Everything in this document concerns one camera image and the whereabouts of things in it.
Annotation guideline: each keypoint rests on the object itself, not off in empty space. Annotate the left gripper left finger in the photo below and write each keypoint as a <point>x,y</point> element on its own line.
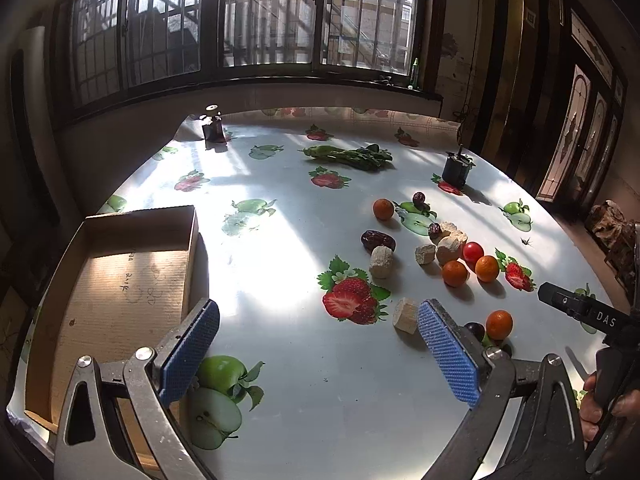
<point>92,438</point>

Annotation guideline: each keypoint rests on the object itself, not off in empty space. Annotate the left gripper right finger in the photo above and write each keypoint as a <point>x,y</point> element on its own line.
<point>545,441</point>

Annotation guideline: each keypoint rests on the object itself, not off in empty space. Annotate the orange tangerine three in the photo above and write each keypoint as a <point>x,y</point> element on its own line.
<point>499,325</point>

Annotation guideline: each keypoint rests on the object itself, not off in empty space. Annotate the dark purple plum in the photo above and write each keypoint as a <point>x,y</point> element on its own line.
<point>477,330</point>

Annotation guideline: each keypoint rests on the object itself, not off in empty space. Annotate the red cherry tomato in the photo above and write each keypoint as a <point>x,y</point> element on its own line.
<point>472,251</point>

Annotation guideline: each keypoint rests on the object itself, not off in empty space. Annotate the beige cake chunk large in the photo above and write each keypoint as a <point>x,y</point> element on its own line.
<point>450,247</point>

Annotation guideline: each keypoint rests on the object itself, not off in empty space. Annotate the beige cake cube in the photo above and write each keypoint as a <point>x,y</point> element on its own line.
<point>405,317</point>

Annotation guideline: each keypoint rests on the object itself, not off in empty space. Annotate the beige cake chunk small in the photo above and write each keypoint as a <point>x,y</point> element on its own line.
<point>425,254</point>

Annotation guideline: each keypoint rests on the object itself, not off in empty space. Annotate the wrinkled red date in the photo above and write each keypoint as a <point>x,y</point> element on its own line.
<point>372,239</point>

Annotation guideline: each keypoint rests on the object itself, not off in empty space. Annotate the orange tangerine one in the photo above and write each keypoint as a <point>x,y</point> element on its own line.
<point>487,269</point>

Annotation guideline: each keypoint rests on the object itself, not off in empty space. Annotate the orange tangerine two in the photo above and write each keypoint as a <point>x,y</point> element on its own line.
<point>454,273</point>

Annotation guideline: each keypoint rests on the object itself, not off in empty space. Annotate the beige cake cylinder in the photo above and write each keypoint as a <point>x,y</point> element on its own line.
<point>381,262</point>

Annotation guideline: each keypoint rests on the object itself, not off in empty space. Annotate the right human hand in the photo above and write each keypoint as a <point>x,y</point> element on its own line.
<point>591,412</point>

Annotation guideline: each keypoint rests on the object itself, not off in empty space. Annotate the shallow cardboard box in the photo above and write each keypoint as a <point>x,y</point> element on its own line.
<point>122,283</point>

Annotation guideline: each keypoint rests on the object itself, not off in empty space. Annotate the small dark date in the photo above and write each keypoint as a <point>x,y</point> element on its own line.
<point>434,231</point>

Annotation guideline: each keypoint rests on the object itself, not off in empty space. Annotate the small black plant pot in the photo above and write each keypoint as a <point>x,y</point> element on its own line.
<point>457,168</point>

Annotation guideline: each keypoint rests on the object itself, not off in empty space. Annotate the ornate wooden door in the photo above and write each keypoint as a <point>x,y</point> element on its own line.
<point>585,115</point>

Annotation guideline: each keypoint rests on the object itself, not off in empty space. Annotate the far dark grape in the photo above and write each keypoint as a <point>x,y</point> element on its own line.
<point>418,198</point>

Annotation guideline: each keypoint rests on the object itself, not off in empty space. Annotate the far orange tangerine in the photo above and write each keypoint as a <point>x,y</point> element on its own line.
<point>383,209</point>

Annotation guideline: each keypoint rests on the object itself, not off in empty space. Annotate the green leafy vegetable bundle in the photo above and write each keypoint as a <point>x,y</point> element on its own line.
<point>367,158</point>

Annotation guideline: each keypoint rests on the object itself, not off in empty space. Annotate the fruit print tablecloth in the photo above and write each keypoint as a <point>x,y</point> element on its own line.
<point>344,400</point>

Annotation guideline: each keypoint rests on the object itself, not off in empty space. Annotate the green glass bottle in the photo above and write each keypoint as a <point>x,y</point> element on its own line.
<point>414,74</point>

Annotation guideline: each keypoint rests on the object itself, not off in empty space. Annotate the dark clamp with round knob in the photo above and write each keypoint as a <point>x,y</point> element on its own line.
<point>213,128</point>

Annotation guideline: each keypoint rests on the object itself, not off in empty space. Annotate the window with metal bars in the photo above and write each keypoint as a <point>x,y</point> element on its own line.
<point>112,51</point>

